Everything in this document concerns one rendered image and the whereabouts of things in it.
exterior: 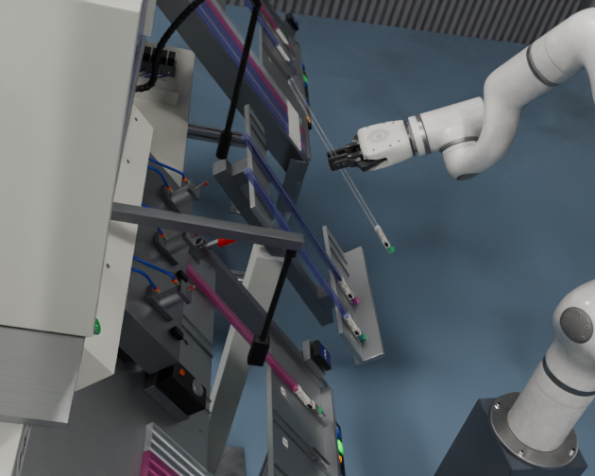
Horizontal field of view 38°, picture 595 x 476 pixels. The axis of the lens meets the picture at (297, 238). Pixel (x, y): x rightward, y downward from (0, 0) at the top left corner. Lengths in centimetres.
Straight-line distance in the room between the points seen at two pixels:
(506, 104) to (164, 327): 84
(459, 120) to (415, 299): 147
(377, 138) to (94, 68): 121
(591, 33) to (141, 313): 88
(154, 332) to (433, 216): 259
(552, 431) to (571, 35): 76
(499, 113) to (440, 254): 178
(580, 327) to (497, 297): 179
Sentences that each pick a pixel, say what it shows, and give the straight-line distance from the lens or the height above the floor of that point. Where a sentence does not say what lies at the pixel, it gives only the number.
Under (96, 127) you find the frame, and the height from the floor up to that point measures 161.
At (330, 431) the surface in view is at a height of 73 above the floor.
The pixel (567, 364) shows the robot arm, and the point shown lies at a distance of 170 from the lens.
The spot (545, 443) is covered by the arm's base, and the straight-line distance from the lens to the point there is 184.
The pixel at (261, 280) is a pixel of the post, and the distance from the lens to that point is 183.
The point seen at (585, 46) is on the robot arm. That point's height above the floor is 145.
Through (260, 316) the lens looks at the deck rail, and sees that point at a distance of 158.
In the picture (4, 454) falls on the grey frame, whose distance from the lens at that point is 73.
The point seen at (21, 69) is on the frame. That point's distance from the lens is 64.
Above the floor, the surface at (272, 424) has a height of 86.
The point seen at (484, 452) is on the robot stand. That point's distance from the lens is 189.
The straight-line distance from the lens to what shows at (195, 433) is 124.
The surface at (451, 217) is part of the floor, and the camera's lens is 366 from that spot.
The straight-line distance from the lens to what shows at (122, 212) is 100.
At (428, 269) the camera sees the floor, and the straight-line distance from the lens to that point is 333.
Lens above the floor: 198
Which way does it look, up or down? 38 degrees down
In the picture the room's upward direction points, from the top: 18 degrees clockwise
